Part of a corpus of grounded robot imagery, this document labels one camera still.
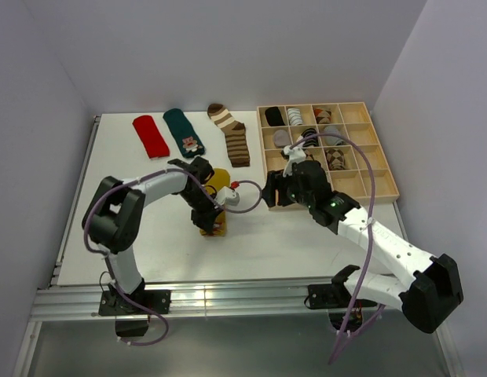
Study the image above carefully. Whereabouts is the rolled black white sock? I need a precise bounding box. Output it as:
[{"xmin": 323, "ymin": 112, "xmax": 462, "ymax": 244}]
[{"xmin": 297, "ymin": 127, "xmax": 320, "ymax": 148}]

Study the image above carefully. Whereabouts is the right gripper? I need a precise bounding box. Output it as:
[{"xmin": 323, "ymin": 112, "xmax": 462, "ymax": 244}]
[{"xmin": 258, "ymin": 168, "xmax": 314, "ymax": 209}]

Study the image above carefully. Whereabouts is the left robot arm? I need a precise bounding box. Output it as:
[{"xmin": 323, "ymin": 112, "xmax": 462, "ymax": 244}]
[{"xmin": 82, "ymin": 156, "xmax": 224, "ymax": 313}]

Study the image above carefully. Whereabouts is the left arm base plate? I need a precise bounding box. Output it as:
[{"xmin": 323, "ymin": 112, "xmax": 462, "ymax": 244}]
[{"xmin": 98, "ymin": 290, "xmax": 171, "ymax": 317}]

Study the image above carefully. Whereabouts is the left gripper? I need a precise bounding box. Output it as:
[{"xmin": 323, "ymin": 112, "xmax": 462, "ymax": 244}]
[{"xmin": 178, "ymin": 187, "xmax": 223, "ymax": 234}]

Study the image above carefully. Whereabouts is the rolled orange argyle sock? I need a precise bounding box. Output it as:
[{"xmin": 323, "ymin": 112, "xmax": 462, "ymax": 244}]
[{"xmin": 313, "ymin": 107, "xmax": 332, "ymax": 124}]

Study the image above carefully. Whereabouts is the rolled beige sock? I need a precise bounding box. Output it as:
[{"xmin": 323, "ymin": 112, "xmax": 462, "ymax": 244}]
[{"xmin": 273, "ymin": 129, "xmax": 292, "ymax": 148}]

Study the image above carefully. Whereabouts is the rolled grey sock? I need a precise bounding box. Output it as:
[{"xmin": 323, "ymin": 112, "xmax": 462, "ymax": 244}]
[{"xmin": 323, "ymin": 125, "xmax": 344, "ymax": 146}]

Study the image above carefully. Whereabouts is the brown striped sock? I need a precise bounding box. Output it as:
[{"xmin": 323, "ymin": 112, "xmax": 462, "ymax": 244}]
[{"xmin": 207, "ymin": 103, "xmax": 251, "ymax": 168}]

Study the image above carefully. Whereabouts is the rolled white striped sock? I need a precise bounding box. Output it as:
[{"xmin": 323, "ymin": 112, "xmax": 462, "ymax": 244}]
[{"xmin": 287, "ymin": 108, "xmax": 303, "ymax": 126}]

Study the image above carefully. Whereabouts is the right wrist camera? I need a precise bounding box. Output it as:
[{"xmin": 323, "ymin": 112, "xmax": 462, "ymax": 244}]
[{"xmin": 282, "ymin": 145, "xmax": 306, "ymax": 178}]

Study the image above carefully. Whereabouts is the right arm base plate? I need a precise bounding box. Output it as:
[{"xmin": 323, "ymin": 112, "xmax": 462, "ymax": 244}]
[{"xmin": 305, "ymin": 284, "xmax": 350, "ymax": 309}]

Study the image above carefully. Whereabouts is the green bear sock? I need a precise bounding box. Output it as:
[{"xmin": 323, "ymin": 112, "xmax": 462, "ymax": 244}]
[{"xmin": 163, "ymin": 108, "xmax": 206, "ymax": 159}]

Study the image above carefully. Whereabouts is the yellow bear sock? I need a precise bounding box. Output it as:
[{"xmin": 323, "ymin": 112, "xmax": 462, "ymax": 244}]
[{"xmin": 204, "ymin": 168, "xmax": 230, "ymax": 236}]

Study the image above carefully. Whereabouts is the light brown argyle sock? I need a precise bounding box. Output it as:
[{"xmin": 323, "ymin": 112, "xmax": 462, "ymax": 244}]
[{"xmin": 324, "ymin": 148, "xmax": 346, "ymax": 171}]

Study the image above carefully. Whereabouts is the red sock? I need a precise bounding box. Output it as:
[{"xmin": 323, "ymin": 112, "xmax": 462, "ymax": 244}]
[{"xmin": 132, "ymin": 115, "xmax": 170, "ymax": 159}]

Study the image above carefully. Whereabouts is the wooden compartment tray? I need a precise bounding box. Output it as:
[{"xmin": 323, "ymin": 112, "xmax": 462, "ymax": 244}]
[{"xmin": 258, "ymin": 102, "xmax": 400, "ymax": 214}]

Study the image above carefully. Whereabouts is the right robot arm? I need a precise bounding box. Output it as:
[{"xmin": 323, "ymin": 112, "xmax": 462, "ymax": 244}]
[{"xmin": 262, "ymin": 160, "xmax": 463, "ymax": 334}]

